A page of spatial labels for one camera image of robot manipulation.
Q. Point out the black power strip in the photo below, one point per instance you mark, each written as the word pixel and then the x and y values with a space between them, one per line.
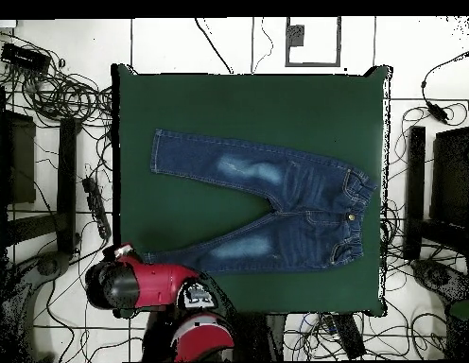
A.
pixel 96 208

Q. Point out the black electronics box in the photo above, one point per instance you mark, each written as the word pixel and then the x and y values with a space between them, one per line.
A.
pixel 24 57

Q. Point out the green round bin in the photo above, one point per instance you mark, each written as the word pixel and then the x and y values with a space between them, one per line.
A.
pixel 463 312

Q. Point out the black rectangular box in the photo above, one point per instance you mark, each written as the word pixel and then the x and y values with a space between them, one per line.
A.
pixel 348 334

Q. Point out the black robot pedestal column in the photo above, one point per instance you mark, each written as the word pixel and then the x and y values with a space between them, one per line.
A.
pixel 270 336

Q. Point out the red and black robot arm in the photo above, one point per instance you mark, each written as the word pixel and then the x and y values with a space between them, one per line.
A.
pixel 159 287

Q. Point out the blue denim jeans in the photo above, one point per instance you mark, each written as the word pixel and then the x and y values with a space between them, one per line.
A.
pixel 314 196

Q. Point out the grey curved stand base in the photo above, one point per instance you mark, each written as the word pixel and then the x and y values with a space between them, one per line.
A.
pixel 49 264
pixel 435 276

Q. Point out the black metal frame stand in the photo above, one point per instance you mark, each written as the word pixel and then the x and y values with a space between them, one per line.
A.
pixel 66 181
pixel 415 189

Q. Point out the dark green table cloth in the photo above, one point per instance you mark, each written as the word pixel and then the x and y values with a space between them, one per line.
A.
pixel 257 102

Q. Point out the black power adapter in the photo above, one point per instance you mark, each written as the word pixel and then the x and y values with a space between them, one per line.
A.
pixel 438 111

